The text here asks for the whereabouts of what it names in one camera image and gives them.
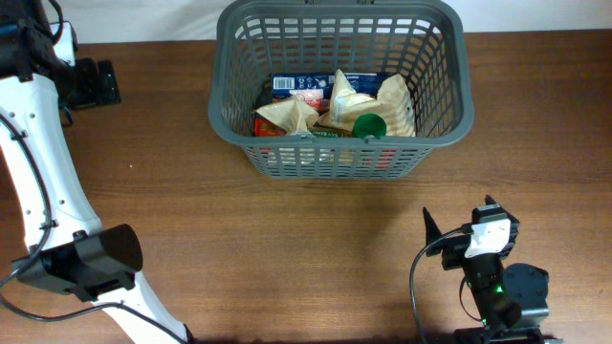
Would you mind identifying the red spaghetti packet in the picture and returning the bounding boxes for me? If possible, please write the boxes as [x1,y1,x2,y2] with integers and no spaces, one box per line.
[252,117,398,168]

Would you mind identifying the green-lidded jar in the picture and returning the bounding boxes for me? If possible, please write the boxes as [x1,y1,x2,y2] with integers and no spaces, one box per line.
[352,113,387,139]

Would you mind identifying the clear bag of rice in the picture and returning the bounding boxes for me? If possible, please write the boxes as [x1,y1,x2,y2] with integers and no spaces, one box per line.
[317,69,416,137]

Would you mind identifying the grey plastic basket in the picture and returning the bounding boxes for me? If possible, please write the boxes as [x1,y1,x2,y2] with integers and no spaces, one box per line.
[208,0,474,180]

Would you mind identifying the beige paper bag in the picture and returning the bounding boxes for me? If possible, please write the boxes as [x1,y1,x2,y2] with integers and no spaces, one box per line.
[253,95,320,166]

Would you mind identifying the blue and white carton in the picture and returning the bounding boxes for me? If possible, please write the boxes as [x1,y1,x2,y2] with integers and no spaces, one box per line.
[272,73,391,114]

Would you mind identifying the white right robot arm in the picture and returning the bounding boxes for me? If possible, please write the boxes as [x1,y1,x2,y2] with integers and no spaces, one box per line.
[409,195,563,344]

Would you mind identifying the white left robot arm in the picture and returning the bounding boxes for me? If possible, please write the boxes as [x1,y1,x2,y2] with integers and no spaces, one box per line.
[1,1,193,343]

